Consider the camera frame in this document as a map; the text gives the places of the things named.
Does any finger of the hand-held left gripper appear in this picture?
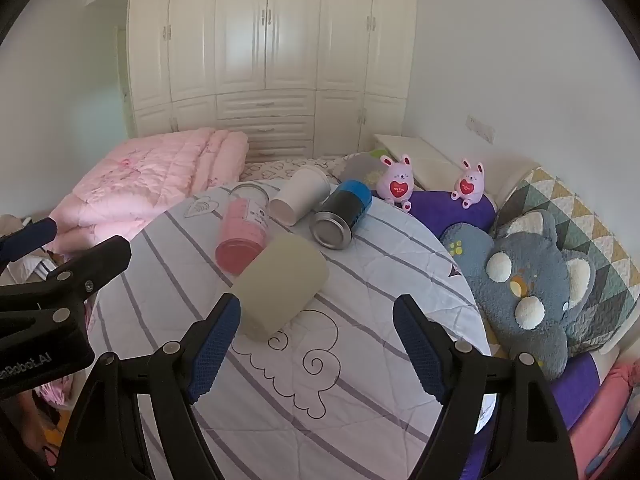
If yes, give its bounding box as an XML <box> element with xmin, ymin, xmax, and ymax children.
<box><xmin>0</xmin><ymin>216</ymin><xmax>59</xmax><ymax>273</ymax></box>
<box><xmin>0</xmin><ymin>235</ymin><xmax>133</xmax><ymax>323</ymax></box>

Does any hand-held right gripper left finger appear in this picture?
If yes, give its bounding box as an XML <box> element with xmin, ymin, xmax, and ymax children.
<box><xmin>52</xmin><ymin>292</ymin><xmax>242</xmax><ymax>480</ymax></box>

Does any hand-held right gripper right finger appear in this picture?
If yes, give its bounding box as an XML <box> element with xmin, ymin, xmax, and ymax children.
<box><xmin>392</xmin><ymin>294</ymin><xmax>576</xmax><ymax>480</ymax></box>

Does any beige cup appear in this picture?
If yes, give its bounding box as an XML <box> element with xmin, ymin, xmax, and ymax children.
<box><xmin>231</xmin><ymin>236</ymin><xmax>331</xmax><ymax>339</ymax></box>

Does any white paper cup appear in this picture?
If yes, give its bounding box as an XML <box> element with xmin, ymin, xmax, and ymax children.
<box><xmin>270</xmin><ymin>166</ymin><xmax>332</xmax><ymax>226</ymax></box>

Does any striped white cloth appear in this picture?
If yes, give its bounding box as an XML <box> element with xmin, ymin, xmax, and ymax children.
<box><xmin>20</xmin><ymin>254</ymin><xmax>67</xmax><ymax>282</ymax></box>

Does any white striped blanket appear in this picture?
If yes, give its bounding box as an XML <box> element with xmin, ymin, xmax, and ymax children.
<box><xmin>87</xmin><ymin>180</ymin><xmax>496</xmax><ymax>480</ymax></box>

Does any pink folded quilt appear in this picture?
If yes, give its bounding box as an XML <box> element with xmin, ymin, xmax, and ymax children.
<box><xmin>47</xmin><ymin>128</ymin><xmax>250</xmax><ymax>256</ymax></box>

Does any pink transparent tumbler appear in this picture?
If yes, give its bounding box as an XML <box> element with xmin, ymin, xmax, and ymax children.
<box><xmin>215</xmin><ymin>183</ymin><xmax>273</xmax><ymax>276</ymax></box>

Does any grey bear plush pillow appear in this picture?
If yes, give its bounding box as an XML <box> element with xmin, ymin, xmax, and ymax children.
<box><xmin>440</xmin><ymin>209</ymin><xmax>593</xmax><ymax>381</ymax></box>

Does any purple pillow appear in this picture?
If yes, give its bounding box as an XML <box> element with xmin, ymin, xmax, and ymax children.
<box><xmin>402</xmin><ymin>190</ymin><xmax>497</xmax><ymax>238</ymax></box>

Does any black metal can blue lid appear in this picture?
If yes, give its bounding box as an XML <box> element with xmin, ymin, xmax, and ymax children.
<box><xmin>309</xmin><ymin>179</ymin><xmax>373</xmax><ymax>251</ymax></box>

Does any purple bed sheet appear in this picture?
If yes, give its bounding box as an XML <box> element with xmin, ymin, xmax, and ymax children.
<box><xmin>547</xmin><ymin>352</ymin><xmax>618</xmax><ymax>428</ymax></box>

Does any pink bunny plush toy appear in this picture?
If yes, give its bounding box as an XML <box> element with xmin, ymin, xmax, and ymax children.
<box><xmin>451</xmin><ymin>159</ymin><xmax>487</xmax><ymax>208</ymax></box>
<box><xmin>376</xmin><ymin>155</ymin><xmax>415</xmax><ymax>212</ymax></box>

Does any grey green pillow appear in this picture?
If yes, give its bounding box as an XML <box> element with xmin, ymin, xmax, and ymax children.
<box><xmin>331</xmin><ymin>152</ymin><xmax>388</xmax><ymax>191</ymax></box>

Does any heart patterned bed sheet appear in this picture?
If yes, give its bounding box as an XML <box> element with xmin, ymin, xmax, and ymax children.
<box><xmin>239</xmin><ymin>157</ymin><xmax>351</xmax><ymax>183</ymax></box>

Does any pink cushion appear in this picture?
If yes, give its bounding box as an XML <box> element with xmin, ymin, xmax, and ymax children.
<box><xmin>567</xmin><ymin>365</ymin><xmax>640</xmax><ymax>480</ymax></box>

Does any white nightstand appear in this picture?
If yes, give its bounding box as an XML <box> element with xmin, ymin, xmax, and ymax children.
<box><xmin>374</xmin><ymin>133</ymin><xmax>463</xmax><ymax>192</ymax></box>

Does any cream headboard cushion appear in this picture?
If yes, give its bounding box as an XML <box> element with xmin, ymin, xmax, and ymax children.
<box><xmin>482</xmin><ymin>157</ymin><xmax>541</xmax><ymax>207</ymax></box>

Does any triangle patterned quilted pillow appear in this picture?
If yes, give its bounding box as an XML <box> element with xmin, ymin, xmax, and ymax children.
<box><xmin>492</xmin><ymin>167</ymin><xmax>640</xmax><ymax>356</ymax></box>

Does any cream white wardrobe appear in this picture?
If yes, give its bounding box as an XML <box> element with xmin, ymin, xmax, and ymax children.
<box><xmin>125</xmin><ymin>0</ymin><xmax>420</xmax><ymax>163</ymax></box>

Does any white wall socket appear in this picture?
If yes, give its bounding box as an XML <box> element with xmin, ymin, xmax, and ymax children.
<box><xmin>466</xmin><ymin>115</ymin><xmax>496</xmax><ymax>143</ymax></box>

